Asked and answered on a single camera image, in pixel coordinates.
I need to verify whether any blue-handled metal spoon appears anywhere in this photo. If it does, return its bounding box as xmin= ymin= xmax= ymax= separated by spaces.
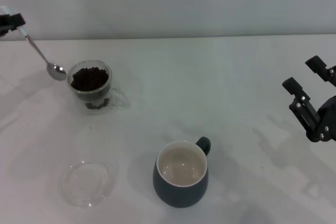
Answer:
xmin=0 ymin=5 xmax=67 ymax=81

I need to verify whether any dark blue-grey ceramic mug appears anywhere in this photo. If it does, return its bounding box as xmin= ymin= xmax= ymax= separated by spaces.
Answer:
xmin=152 ymin=136 xmax=212 ymax=208

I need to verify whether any coffee bean pile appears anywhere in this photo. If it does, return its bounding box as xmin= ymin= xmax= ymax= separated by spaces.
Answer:
xmin=70 ymin=66 xmax=110 ymax=91

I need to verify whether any clear glass saucer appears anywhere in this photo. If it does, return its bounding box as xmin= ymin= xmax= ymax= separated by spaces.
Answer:
xmin=62 ymin=159 xmax=116 ymax=208

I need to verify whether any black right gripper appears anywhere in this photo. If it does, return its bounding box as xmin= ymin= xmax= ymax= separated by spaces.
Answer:
xmin=282 ymin=55 xmax=336 ymax=143

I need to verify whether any double-walled glass cup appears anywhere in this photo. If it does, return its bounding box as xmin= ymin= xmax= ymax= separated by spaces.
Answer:
xmin=67 ymin=60 xmax=128 ymax=116

